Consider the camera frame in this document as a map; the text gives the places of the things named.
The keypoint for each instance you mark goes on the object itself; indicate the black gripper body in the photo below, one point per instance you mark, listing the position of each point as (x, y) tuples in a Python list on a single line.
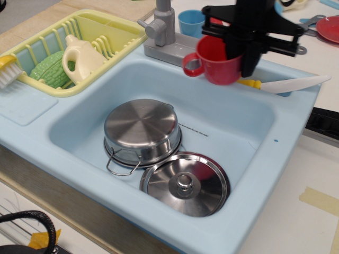
[(253, 22)]

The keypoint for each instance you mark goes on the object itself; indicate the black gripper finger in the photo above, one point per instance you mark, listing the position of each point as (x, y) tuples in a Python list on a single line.
[(234, 47), (252, 53)]

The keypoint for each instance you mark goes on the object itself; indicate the red plastic cup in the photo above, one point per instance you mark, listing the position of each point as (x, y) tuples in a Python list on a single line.
[(210, 59)]

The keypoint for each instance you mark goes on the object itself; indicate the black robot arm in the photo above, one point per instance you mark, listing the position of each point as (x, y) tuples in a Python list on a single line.
[(250, 29)]

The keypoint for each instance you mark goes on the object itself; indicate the blue plastic cup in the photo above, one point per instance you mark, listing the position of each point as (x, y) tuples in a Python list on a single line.
[(191, 22)]

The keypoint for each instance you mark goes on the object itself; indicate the light blue plastic sink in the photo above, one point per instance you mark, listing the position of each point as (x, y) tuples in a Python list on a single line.
[(249, 132)]

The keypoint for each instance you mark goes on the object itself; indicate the cream toy object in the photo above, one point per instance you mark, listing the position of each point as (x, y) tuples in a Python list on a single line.
[(293, 4)]

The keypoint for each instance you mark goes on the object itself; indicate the grey measuring spoon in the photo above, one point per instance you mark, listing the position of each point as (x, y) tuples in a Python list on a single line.
[(301, 50)]

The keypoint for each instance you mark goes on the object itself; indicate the red plastic plate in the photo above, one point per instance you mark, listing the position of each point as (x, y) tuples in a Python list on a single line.
[(328, 28)]

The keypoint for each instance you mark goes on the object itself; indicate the grey toy faucet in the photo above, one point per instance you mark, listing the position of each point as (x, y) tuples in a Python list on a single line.
[(163, 42)]

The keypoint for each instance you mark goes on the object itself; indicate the steel pot upside down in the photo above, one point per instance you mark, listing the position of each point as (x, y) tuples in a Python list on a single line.
[(141, 133)]

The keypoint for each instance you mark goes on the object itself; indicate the steel pot lid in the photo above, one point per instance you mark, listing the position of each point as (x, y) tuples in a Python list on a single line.
[(190, 183)]

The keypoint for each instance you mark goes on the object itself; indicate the cream detergent bottle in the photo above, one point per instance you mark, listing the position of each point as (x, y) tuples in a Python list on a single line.
[(80, 59)]

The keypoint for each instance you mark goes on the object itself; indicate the beige masking tape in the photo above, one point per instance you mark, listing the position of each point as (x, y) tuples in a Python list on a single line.
[(320, 200)]

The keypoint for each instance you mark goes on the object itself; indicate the yellow dish rack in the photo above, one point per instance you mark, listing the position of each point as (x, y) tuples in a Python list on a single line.
[(112, 36)]

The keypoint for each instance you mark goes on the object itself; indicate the green bumpy sponge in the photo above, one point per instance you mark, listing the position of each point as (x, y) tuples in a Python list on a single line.
[(50, 71)]

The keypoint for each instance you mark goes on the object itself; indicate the yellow white dish brush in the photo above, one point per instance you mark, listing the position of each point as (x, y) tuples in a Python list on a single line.
[(9, 70)]

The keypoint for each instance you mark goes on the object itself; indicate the yellow tape piece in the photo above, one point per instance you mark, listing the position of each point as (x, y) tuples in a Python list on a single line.
[(39, 240)]

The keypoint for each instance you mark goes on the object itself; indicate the white knife yellow handle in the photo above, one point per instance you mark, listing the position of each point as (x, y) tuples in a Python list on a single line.
[(286, 86)]

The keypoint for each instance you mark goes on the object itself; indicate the black rail at table edge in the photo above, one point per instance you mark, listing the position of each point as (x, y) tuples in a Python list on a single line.
[(324, 122)]

